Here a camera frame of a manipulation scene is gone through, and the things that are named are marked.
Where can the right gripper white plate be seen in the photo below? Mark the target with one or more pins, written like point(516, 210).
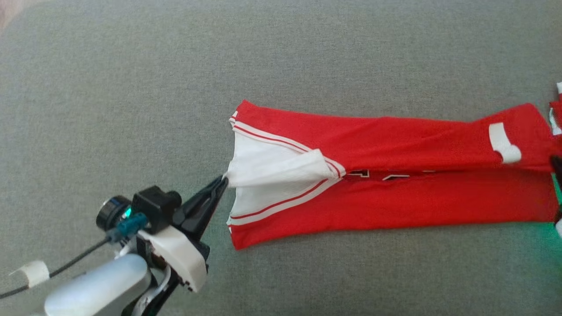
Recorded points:
point(559, 228)

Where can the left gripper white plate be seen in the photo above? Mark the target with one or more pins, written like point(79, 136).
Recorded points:
point(180, 259)

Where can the red shorts with number 23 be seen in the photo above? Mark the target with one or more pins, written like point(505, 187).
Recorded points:
point(556, 114)

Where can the red white striped jersey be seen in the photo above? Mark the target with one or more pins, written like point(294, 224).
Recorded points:
point(395, 197)

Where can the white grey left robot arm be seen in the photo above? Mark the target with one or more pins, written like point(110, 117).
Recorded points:
point(96, 285)

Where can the large grey sofa seat cushion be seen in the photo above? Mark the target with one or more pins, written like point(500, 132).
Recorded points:
point(219, 66)

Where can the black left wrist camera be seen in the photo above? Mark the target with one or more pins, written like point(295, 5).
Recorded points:
point(149, 208)

